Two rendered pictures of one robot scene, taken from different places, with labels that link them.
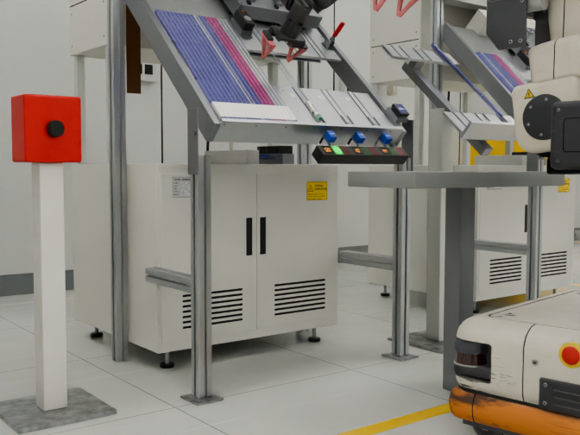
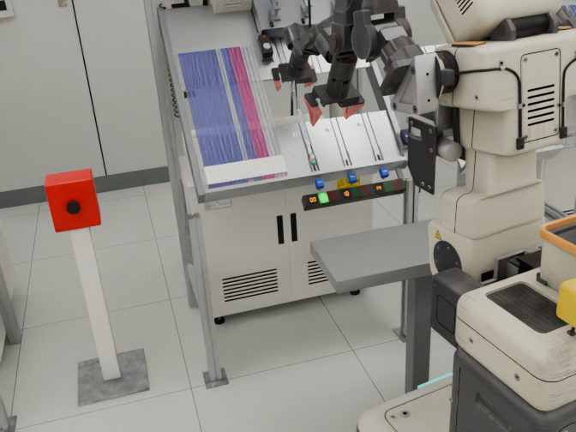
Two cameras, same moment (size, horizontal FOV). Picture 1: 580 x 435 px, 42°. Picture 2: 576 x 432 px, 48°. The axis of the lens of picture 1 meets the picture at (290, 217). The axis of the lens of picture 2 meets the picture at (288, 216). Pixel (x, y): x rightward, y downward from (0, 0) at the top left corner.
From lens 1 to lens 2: 1.23 m
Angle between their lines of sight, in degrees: 31
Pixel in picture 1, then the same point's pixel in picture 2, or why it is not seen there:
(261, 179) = not seen: hidden behind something
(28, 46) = not seen: outside the picture
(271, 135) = (260, 189)
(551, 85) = (453, 238)
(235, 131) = (222, 195)
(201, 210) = (196, 259)
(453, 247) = (411, 303)
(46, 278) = (89, 303)
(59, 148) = (80, 219)
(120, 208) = (179, 201)
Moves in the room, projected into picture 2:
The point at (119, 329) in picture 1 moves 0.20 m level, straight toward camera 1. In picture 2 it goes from (189, 286) to (174, 315)
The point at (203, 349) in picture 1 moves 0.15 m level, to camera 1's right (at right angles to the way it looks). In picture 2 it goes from (210, 351) to (250, 359)
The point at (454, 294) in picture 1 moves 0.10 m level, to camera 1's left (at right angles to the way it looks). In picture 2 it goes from (411, 339) to (379, 333)
